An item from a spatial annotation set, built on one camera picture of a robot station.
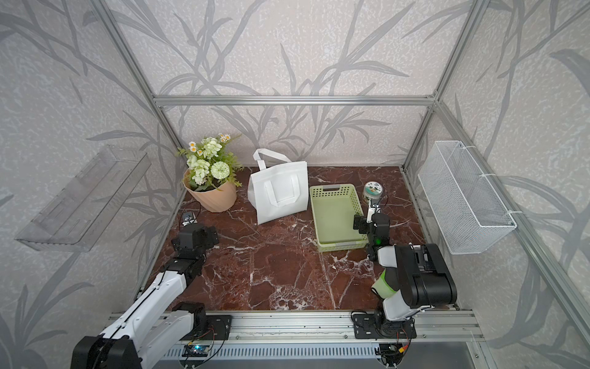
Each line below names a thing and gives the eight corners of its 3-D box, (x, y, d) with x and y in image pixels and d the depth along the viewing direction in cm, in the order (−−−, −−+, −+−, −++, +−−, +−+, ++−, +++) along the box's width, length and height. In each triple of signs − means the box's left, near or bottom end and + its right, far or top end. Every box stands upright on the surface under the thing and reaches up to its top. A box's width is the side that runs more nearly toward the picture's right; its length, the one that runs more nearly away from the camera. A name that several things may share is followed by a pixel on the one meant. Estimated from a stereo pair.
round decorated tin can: (363, 205, 108) (367, 193, 101) (361, 193, 113) (364, 181, 106) (379, 205, 108) (384, 193, 101) (376, 193, 113) (380, 181, 106)
